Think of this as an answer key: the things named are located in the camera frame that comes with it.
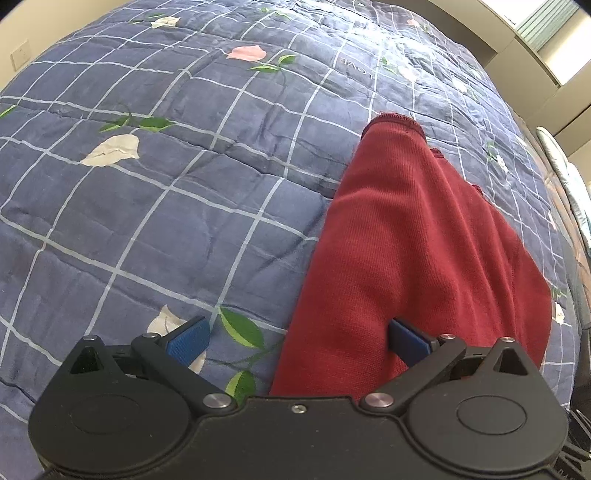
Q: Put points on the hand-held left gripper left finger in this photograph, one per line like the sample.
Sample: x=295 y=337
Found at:
x=189 y=341

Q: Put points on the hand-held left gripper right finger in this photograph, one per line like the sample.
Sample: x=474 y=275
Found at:
x=406 y=344

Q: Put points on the dark red knit sweater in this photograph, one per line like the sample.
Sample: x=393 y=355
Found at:
x=415 y=240

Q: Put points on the blue checked floral blanket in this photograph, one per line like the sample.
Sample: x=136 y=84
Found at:
x=161 y=194

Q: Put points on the window with teal blind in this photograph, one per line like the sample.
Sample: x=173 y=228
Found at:
x=545 y=25

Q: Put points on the white wall socket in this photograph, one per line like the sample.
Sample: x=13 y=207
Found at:
x=21 y=55

